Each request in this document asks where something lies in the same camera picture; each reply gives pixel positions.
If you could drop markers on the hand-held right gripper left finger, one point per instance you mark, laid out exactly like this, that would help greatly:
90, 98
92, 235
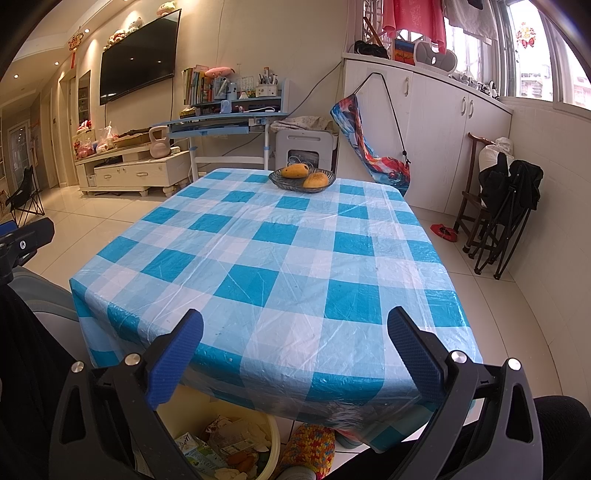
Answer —
175, 360

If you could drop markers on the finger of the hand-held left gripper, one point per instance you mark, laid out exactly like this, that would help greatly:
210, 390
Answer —
8, 228
32, 237

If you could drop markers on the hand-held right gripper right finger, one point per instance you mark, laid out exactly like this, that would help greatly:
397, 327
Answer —
415, 355

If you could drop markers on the thick orange carrot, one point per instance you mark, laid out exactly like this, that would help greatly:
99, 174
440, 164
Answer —
242, 459

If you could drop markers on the yellow plastic bin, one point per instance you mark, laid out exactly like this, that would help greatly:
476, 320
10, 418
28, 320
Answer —
270, 443

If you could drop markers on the black butterfly chair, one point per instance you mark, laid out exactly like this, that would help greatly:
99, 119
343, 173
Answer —
27, 194

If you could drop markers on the person's dark clothing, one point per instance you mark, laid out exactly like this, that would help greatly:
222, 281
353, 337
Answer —
27, 392

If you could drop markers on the plastic bags of goods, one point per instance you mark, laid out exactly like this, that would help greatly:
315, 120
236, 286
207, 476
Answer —
99, 141

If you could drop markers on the white television cabinet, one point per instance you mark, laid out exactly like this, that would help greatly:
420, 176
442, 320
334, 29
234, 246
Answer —
134, 173

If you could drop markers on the red slipper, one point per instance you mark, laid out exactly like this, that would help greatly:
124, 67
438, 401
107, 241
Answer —
445, 232

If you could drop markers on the blue checked tablecloth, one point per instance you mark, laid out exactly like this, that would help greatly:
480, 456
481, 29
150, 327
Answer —
286, 277

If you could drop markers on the pink kettlebell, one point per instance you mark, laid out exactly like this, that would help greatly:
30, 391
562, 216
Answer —
160, 147

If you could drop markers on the dark wooden chair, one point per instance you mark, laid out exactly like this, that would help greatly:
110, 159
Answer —
471, 198

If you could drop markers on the red knot ornament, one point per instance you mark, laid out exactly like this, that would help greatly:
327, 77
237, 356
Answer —
76, 44

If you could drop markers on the speckled yellow mango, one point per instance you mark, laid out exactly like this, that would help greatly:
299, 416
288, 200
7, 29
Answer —
316, 181

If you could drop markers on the black folding chair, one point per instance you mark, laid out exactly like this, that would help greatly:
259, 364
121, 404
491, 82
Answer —
521, 184

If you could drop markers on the dark ribbed glass plate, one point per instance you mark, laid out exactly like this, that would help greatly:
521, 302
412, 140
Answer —
277, 181

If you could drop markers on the black flat television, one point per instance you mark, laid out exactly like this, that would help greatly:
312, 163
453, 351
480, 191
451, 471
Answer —
138, 60

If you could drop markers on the white sack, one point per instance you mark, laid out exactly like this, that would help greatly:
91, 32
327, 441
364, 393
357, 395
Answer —
491, 157

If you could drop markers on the blue study desk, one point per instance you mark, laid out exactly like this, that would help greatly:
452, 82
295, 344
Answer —
217, 124

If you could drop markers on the white cupboard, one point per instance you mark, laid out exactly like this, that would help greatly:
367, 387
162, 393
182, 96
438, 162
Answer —
438, 138

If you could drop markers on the dark-spotted yellow mango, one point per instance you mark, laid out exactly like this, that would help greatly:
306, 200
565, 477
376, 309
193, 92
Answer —
294, 171

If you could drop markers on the row of books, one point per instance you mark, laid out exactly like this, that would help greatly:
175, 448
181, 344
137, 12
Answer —
196, 87

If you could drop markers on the white step stool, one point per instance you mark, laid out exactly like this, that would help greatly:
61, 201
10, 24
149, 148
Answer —
300, 141

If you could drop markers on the pink plush toy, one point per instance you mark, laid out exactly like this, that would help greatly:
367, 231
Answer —
219, 71

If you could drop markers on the beige crumpled cloth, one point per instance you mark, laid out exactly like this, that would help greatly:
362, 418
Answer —
300, 123

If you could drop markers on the white round appliance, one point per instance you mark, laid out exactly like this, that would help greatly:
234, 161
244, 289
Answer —
434, 55

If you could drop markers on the red hanging garment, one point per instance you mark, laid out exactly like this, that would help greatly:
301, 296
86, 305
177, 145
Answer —
415, 23

